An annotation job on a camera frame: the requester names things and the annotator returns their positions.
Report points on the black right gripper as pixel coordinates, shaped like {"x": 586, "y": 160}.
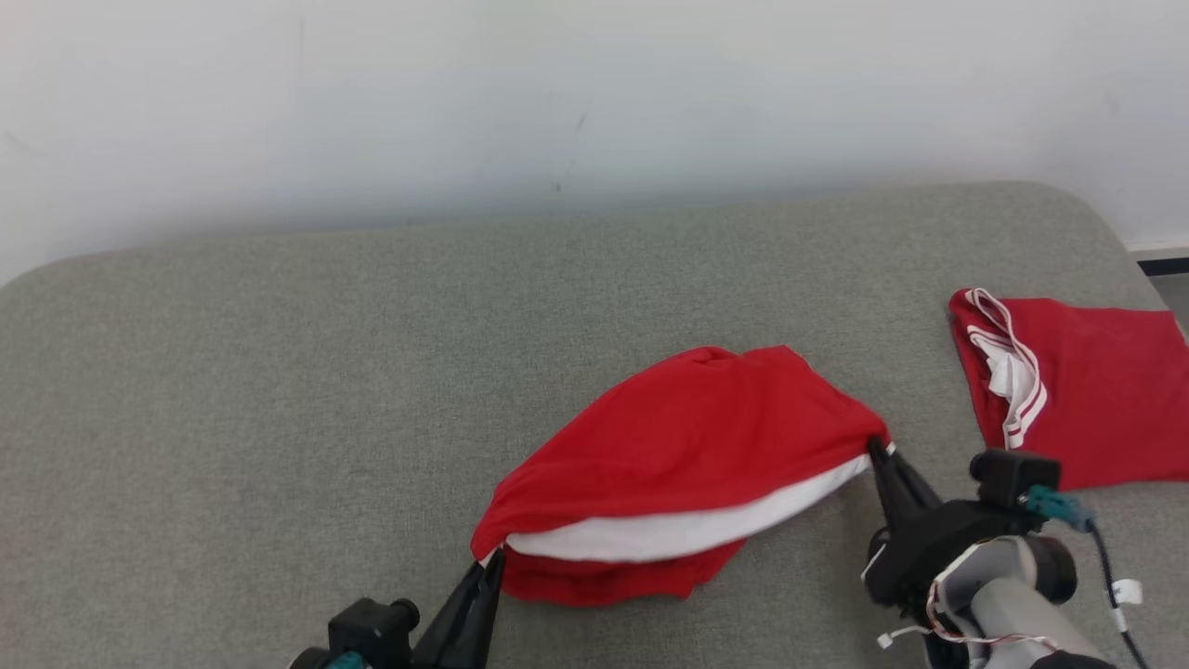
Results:
{"x": 938, "y": 548}

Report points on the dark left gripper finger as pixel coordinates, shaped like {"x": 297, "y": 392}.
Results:
{"x": 450, "y": 623}
{"x": 488, "y": 613}

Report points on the red white basketball jersey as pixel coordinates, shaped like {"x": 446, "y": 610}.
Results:
{"x": 1087, "y": 400}

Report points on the red garment with white band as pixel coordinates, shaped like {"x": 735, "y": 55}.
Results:
{"x": 687, "y": 446}

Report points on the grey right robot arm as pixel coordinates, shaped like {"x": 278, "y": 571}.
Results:
{"x": 1017, "y": 595}

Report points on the dark baseboard strip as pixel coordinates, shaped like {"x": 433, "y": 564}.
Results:
{"x": 1166, "y": 267}

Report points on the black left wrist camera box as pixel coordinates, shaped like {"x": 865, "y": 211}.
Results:
{"x": 372, "y": 632}

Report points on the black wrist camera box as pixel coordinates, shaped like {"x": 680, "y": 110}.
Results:
{"x": 372, "y": 632}
{"x": 1014, "y": 476}

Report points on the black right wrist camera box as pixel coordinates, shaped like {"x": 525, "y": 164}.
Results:
{"x": 1014, "y": 476}

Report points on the teal left camera connector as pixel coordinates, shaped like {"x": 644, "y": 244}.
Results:
{"x": 344, "y": 661}

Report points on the teal camera connector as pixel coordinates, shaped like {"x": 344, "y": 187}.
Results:
{"x": 1057, "y": 506}
{"x": 344, "y": 661}

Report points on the teal right camera connector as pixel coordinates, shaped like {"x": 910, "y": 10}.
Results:
{"x": 1057, "y": 506}

